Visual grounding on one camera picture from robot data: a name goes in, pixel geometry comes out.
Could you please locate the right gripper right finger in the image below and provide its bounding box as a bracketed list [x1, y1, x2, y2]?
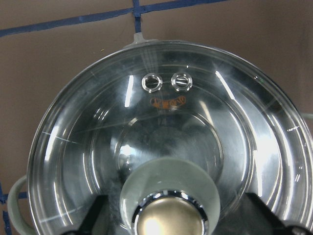
[245, 192, 313, 235]

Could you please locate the pale green electric pot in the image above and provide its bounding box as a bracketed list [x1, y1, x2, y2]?
[6, 33, 313, 235]

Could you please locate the glass pot lid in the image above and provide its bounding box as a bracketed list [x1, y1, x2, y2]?
[27, 41, 313, 235]

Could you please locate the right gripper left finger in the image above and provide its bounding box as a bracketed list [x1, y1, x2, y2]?
[63, 195, 109, 235]

